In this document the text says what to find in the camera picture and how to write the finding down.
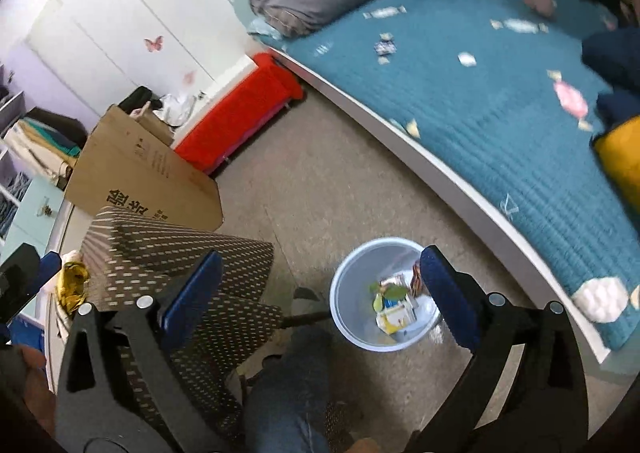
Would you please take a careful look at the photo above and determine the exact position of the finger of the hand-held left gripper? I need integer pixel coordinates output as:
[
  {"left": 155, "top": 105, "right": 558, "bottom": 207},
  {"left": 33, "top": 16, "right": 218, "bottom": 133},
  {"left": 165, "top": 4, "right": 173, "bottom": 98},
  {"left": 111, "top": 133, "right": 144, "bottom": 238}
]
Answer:
[
  {"left": 0, "top": 243, "right": 62, "bottom": 326},
  {"left": 9, "top": 319, "right": 47, "bottom": 350}
]

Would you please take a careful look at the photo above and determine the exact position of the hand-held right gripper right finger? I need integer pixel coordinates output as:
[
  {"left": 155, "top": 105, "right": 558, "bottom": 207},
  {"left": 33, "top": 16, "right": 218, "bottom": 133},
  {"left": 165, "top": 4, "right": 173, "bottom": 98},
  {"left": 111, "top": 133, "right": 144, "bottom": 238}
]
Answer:
[{"left": 405, "top": 245, "right": 591, "bottom": 453}]

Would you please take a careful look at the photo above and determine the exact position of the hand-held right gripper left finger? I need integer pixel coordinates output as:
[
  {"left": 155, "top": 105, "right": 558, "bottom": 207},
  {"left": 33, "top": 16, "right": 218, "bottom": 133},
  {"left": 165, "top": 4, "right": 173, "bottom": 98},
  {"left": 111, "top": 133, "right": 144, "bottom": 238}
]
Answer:
[{"left": 54, "top": 250, "right": 231, "bottom": 453}]

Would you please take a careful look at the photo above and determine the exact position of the gold foil wrapper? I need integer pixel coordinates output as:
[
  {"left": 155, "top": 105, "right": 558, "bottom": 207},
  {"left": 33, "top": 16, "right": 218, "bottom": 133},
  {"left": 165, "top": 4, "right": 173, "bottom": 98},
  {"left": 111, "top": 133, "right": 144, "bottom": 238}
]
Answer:
[{"left": 59, "top": 260, "right": 92, "bottom": 312}]

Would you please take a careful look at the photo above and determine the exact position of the translucent plastic waste bin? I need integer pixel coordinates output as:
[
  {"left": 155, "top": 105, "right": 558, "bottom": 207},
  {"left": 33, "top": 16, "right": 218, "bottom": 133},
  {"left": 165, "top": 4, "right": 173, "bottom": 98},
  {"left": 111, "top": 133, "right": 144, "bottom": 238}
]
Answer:
[{"left": 329, "top": 237, "right": 442, "bottom": 352}]

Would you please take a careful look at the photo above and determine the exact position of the person's left hand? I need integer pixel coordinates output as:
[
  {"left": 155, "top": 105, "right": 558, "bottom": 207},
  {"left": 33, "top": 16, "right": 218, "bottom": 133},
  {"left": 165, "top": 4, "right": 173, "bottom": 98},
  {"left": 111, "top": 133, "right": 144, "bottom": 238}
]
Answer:
[{"left": 20, "top": 347, "right": 57, "bottom": 426}]

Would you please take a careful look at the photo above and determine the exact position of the striped snack wrapper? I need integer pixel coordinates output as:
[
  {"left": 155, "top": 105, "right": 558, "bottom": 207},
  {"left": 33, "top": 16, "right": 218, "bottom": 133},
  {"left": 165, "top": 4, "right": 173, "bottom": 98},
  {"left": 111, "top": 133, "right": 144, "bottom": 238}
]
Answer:
[{"left": 410, "top": 260, "right": 427, "bottom": 297}]

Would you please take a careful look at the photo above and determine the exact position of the white yellow paper carton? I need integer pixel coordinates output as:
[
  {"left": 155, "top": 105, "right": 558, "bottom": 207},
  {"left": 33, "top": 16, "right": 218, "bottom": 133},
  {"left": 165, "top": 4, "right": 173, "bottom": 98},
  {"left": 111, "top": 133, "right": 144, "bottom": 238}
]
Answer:
[{"left": 375, "top": 273, "right": 419, "bottom": 337}]

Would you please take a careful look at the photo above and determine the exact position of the pale green cabinet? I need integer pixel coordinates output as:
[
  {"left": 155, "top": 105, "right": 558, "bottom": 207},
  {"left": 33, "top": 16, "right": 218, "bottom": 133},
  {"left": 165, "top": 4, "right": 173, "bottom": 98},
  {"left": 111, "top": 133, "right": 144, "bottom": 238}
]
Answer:
[{"left": 0, "top": 176, "right": 67, "bottom": 264}]

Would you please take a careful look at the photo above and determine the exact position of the green leaf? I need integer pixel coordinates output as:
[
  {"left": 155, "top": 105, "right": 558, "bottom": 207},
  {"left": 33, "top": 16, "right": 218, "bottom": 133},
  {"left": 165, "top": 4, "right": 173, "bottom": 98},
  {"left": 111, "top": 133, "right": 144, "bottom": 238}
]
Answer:
[{"left": 369, "top": 282, "right": 402, "bottom": 313}]

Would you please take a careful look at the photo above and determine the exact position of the brown dotted tablecloth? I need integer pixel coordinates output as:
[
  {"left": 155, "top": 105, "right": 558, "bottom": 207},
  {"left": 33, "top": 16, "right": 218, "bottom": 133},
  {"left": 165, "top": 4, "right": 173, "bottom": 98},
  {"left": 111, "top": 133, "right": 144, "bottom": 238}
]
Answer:
[{"left": 80, "top": 206, "right": 286, "bottom": 453}]

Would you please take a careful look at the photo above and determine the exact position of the shelf with folded clothes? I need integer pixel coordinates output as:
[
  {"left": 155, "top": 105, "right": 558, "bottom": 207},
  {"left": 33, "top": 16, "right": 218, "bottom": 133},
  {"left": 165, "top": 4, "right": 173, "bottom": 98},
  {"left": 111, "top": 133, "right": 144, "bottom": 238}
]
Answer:
[{"left": 0, "top": 92, "right": 89, "bottom": 234}]

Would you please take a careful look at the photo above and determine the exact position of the person's leg in jeans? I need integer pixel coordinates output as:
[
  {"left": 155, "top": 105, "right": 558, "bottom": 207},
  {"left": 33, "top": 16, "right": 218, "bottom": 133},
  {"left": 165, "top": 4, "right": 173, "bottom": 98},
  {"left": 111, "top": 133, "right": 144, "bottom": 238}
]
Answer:
[{"left": 242, "top": 327, "right": 342, "bottom": 453}]

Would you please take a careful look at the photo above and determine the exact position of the brown cardboard box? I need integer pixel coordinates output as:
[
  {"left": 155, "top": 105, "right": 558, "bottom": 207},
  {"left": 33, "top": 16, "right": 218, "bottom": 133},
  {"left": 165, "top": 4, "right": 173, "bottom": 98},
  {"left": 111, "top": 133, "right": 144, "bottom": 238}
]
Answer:
[{"left": 64, "top": 104, "right": 224, "bottom": 232}]

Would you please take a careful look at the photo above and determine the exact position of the teal printed bed blanket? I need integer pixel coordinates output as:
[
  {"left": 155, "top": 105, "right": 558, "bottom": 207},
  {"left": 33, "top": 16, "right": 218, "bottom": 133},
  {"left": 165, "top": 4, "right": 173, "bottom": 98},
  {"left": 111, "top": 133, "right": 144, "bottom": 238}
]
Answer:
[{"left": 250, "top": 0, "right": 640, "bottom": 352}]

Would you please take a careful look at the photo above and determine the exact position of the red storage box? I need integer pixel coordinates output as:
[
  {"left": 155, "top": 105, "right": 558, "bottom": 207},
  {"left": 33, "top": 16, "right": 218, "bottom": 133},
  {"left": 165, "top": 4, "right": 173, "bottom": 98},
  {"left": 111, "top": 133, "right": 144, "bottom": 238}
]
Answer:
[{"left": 172, "top": 52, "right": 305, "bottom": 176}]

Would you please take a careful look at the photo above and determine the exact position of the white plastic bag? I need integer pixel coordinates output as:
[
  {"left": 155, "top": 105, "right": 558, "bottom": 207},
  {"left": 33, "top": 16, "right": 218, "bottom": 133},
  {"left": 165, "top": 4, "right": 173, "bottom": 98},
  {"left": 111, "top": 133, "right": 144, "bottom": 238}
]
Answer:
[{"left": 160, "top": 93, "right": 199, "bottom": 127}]

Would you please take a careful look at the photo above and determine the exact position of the black bag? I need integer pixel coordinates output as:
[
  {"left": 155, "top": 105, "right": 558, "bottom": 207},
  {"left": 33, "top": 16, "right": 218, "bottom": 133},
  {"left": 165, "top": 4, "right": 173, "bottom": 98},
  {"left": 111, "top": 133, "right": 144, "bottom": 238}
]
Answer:
[{"left": 117, "top": 86, "right": 164, "bottom": 117}]

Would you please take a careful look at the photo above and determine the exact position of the yellow cushion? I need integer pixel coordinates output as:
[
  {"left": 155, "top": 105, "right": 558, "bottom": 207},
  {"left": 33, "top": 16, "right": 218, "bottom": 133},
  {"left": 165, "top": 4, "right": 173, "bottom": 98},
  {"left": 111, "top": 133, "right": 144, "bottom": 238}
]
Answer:
[{"left": 592, "top": 115, "right": 640, "bottom": 210}]

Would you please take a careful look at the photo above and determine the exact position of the white wardrobe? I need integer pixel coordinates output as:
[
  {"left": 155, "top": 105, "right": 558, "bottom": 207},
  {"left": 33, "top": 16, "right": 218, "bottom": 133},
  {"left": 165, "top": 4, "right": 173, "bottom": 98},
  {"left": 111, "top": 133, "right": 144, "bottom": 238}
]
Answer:
[{"left": 27, "top": 0, "right": 253, "bottom": 120}]

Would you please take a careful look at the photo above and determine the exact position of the light blue folded cloth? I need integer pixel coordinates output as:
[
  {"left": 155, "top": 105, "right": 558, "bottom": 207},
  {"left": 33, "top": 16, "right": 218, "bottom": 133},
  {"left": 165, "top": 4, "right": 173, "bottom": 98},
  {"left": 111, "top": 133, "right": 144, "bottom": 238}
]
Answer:
[{"left": 247, "top": 17, "right": 287, "bottom": 42}]

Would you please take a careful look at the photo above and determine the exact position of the navy cloth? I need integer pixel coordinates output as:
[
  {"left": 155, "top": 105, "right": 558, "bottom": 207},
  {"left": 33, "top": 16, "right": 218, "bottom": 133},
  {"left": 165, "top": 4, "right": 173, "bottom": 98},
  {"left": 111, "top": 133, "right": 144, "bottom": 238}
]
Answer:
[{"left": 581, "top": 26, "right": 640, "bottom": 125}]

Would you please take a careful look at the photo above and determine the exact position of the white bed frame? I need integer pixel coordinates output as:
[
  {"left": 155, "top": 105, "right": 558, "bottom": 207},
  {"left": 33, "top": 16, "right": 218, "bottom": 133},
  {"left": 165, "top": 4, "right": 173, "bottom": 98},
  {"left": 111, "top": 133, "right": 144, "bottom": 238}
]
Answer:
[{"left": 270, "top": 47, "right": 618, "bottom": 376}]

